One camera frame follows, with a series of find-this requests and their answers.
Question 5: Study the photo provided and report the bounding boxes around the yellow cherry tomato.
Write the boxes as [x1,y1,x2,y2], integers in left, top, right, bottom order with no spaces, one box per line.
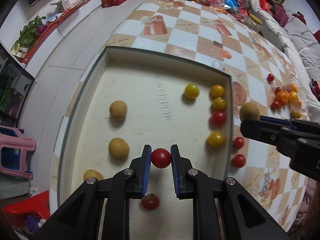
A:
[210,85,225,99]
[212,97,227,111]

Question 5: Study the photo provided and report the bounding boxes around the red cherry tomato with stem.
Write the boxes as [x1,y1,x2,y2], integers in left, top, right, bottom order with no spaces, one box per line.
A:
[141,193,160,211]

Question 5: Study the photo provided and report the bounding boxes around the yellow-green cherry tomato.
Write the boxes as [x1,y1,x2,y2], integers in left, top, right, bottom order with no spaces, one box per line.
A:
[184,83,200,100]

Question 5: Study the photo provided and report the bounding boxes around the tan longan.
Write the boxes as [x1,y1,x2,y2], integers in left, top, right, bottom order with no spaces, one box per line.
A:
[239,102,260,122]
[108,138,130,160]
[109,100,127,121]

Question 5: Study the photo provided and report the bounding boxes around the small yellow tomato right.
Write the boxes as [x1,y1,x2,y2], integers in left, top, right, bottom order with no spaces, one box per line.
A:
[290,109,302,119]

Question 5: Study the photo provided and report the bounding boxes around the red cherry tomato edge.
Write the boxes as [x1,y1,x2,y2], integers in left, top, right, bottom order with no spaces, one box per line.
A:
[233,137,245,150]

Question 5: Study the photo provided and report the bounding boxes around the clear glass fruit bowl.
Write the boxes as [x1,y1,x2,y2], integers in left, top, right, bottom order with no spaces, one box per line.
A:
[284,83,307,113]

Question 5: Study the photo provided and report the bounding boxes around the orange mandarin front left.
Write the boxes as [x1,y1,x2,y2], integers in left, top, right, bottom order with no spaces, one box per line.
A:
[275,90,290,106]

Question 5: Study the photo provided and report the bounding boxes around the dark green-brown cherry tomato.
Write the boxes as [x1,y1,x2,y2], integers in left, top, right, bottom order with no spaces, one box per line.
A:
[274,87,282,94]

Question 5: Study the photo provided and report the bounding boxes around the pink blanket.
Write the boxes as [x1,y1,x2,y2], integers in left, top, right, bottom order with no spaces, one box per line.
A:
[296,178,318,223]

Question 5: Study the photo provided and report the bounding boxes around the red plastic stool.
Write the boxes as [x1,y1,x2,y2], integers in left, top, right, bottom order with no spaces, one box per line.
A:
[2,190,50,227]

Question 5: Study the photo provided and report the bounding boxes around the white grey sofa cushion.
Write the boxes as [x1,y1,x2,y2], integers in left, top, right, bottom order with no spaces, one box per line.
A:
[249,0,319,121]

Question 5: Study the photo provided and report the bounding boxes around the pink plastic stool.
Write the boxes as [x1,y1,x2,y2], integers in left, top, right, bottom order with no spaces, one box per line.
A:
[1,126,36,180]

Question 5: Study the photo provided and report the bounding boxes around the shallow cardboard box tray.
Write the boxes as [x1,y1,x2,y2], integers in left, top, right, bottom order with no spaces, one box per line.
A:
[56,45,234,240]

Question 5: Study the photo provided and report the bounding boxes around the potted green plant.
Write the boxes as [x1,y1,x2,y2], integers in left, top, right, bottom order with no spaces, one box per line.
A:
[17,15,46,48]

